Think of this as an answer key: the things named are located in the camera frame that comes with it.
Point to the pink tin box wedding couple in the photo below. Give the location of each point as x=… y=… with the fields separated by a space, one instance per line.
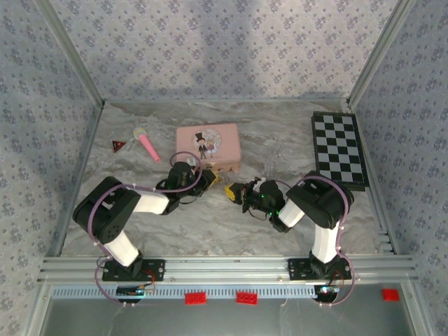
x=227 y=140

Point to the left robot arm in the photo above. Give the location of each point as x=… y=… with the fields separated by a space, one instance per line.
x=105 y=210

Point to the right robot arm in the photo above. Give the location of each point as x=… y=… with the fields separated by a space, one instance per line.
x=315 y=199

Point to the pink toy microphone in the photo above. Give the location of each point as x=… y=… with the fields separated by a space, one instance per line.
x=145 y=141

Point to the dark red triangle piece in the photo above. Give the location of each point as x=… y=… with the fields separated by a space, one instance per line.
x=118 y=145

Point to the black white chessboard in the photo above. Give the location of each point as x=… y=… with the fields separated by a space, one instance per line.
x=336 y=140

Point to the red toy brick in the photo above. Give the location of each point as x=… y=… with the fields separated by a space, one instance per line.
x=196 y=299
x=246 y=298
x=390 y=294

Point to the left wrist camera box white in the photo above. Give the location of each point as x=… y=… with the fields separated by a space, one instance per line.
x=192 y=162

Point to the aluminium frame rail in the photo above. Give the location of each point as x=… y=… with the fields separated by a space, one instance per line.
x=227 y=269

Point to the aluminium frame post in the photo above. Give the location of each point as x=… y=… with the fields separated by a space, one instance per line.
x=381 y=52
x=70 y=52

